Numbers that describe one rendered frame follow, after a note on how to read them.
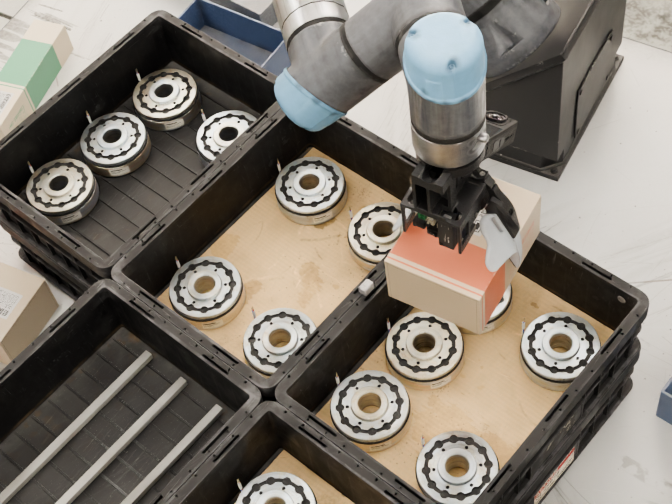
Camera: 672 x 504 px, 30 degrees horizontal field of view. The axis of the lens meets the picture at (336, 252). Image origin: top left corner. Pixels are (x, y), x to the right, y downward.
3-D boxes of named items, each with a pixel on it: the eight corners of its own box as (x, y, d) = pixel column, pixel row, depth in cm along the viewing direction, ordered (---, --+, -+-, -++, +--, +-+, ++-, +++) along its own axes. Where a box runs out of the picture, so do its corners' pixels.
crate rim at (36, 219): (161, 16, 198) (158, 6, 196) (302, 100, 185) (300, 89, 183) (-30, 179, 183) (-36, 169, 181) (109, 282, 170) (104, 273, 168)
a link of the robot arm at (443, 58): (473, -6, 118) (496, 59, 113) (475, 73, 127) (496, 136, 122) (391, 11, 118) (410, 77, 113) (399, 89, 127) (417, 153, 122)
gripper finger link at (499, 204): (491, 240, 140) (450, 187, 136) (498, 229, 141) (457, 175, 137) (523, 240, 136) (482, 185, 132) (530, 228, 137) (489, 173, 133)
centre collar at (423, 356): (417, 322, 167) (417, 320, 166) (449, 338, 165) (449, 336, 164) (398, 350, 165) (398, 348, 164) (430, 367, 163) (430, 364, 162)
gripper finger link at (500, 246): (498, 297, 140) (454, 242, 136) (521, 257, 143) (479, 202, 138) (519, 297, 138) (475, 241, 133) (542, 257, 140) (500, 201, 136)
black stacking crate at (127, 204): (174, 59, 206) (159, 9, 197) (309, 141, 193) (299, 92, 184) (-7, 217, 191) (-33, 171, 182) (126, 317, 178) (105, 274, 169)
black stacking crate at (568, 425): (466, 238, 180) (465, 190, 170) (644, 346, 167) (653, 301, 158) (283, 436, 165) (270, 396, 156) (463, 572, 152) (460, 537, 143)
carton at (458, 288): (450, 197, 155) (448, 160, 149) (539, 232, 151) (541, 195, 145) (388, 296, 148) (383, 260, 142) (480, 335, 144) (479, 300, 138)
